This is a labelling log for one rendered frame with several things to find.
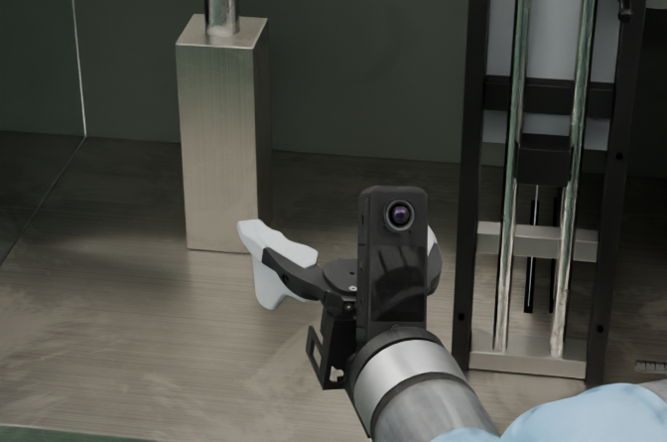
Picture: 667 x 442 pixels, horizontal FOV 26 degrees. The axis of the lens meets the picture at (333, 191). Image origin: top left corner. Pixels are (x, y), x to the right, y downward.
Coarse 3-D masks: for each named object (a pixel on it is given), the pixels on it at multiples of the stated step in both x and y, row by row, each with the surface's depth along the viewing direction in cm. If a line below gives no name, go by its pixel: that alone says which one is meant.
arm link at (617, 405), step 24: (624, 384) 59; (648, 384) 59; (552, 408) 58; (576, 408) 57; (600, 408) 57; (624, 408) 57; (648, 408) 57; (504, 432) 61; (528, 432) 58; (552, 432) 57; (576, 432) 56; (600, 432) 56; (624, 432) 56; (648, 432) 56
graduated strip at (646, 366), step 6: (636, 360) 155; (642, 360) 155; (648, 360) 155; (636, 366) 154; (642, 366) 154; (648, 366) 154; (654, 366) 154; (660, 366) 154; (666, 366) 154; (660, 372) 153; (666, 372) 153
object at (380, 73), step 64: (128, 0) 189; (192, 0) 188; (256, 0) 186; (320, 0) 185; (384, 0) 184; (448, 0) 182; (128, 64) 194; (320, 64) 189; (384, 64) 188; (448, 64) 187; (640, 64) 182; (128, 128) 199; (320, 128) 194; (384, 128) 192; (448, 128) 191; (640, 128) 187
